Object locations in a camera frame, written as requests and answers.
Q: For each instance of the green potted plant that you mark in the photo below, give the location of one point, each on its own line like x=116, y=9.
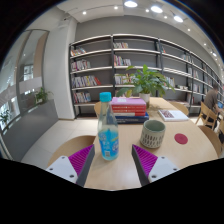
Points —
x=145, y=81

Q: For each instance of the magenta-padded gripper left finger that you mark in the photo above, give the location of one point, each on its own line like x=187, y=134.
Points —
x=66, y=168

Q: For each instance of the flat round red coaster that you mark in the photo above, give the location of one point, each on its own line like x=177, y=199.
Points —
x=181, y=138

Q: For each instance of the slatted wooden chair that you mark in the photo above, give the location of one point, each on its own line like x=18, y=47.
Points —
x=221, y=128
x=206, y=115

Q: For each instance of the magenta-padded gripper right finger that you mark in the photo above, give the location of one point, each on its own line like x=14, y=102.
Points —
x=160, y=168

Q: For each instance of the grey bookshelf unit with books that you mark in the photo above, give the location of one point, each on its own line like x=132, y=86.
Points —
x=96, y=70

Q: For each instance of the clear bottle with teal cap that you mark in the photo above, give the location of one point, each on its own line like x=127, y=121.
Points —
x=108, y=140

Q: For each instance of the group of ceiling lights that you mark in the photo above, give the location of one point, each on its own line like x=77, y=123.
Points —
x=156, y=9

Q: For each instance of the pink book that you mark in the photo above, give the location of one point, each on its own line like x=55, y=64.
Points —
x=128, y=101

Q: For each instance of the grey patterned ceramic mug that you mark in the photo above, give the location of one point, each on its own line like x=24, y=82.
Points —
x=152, y=135

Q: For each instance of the small background green plant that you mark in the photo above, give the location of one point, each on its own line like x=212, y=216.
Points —
x=4, y=116
x=41, y=96

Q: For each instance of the dark blue book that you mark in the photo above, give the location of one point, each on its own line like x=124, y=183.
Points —
x=133, y=119

